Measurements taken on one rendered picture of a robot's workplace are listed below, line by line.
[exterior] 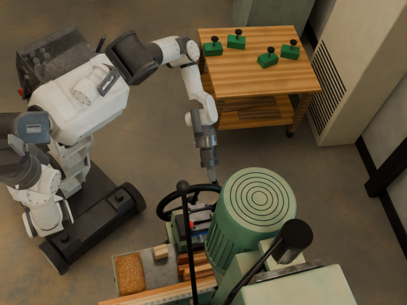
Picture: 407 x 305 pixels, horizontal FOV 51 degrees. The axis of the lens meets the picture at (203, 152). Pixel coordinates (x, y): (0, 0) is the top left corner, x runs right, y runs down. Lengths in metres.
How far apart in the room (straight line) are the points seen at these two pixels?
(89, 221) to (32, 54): 1.23
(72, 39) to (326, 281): 0.99
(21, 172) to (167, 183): 1.75
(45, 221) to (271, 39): 2.02
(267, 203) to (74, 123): 0.63
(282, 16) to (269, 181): 2.53
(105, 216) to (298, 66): 1.45
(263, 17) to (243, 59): 0.78
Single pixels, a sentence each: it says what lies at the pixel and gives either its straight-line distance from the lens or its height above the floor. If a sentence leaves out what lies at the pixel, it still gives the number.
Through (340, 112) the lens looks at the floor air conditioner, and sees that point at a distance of 2.80.
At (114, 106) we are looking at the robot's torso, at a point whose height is 1.29.
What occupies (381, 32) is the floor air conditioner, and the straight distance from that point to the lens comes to 2.43.
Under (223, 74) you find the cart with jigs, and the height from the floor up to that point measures 0.53.
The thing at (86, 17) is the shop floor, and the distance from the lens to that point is 3.70.
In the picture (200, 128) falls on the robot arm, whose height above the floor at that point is 1.02.
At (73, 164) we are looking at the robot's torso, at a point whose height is 0.69.
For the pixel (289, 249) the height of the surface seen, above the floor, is 1.60.
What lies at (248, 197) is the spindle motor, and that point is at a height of 1.50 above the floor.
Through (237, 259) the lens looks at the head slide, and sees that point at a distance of 1.00.
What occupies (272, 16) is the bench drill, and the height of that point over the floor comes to 0.32.
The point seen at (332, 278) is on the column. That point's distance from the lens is 0.94.
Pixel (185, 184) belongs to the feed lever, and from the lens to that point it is 1.06.
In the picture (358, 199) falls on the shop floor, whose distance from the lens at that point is 2.97.
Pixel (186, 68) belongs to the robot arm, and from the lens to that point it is 1.68.
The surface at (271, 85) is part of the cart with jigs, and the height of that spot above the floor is 0.53.
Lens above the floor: 2.34
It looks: 56 degrees down
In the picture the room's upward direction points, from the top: 12 degrees clockwise
